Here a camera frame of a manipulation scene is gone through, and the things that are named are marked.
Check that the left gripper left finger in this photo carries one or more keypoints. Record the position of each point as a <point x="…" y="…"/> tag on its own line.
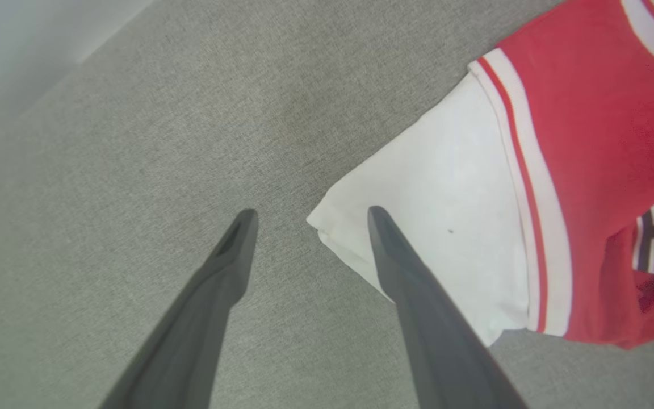
<point x="196" y="329"/>

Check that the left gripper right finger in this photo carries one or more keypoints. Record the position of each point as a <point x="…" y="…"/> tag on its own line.
<point x="435" y="329"/>

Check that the red basketball jersey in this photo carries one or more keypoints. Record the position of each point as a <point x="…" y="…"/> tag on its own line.
<point x="588" y="142"/>

